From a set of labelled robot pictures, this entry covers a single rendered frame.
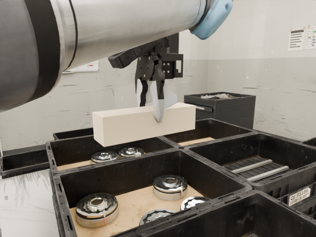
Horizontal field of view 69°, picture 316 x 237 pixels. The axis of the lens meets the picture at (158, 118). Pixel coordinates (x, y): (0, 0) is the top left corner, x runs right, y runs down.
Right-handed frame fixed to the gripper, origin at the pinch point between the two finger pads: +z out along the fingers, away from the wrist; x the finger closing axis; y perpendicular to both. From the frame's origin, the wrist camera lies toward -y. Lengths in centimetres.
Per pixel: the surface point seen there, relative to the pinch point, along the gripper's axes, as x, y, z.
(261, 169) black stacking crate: -1, 48, 26
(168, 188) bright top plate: 3.5, 8.7, 23.1
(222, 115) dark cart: 97, 140, 34
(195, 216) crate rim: -17.4, -0.3, 16.0
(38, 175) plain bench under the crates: 69, -18, 39
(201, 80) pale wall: 309, 318, 18
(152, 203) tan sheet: 3.5, 3.3, 26.0
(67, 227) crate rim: -7.3, -20.9, 16.1
